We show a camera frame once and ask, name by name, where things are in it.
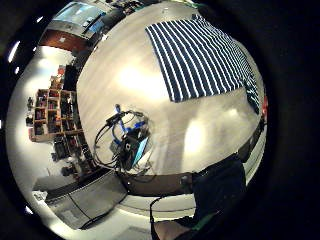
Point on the red object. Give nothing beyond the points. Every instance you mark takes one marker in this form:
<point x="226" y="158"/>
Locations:
<point x="265" y="106"/>

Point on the black electronics box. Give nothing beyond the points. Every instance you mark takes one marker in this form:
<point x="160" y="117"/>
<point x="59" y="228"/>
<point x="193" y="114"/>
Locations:
<point x="131" y="148"/>

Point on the navy white striped cloth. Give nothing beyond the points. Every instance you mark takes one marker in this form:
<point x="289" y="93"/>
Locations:
<point x="196" y="56"/>

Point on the dark equipment pile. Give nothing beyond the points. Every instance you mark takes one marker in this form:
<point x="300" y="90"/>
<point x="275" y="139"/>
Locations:
<point x="75" y="155"/>

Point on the wooden shelf unit with items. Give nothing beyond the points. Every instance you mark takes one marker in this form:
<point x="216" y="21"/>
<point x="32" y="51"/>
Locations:
<point x="55" y="113"/>

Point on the reddish brown wooden counter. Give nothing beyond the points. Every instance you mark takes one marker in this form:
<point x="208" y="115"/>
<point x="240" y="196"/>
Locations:
<point x="61" y="40"/>

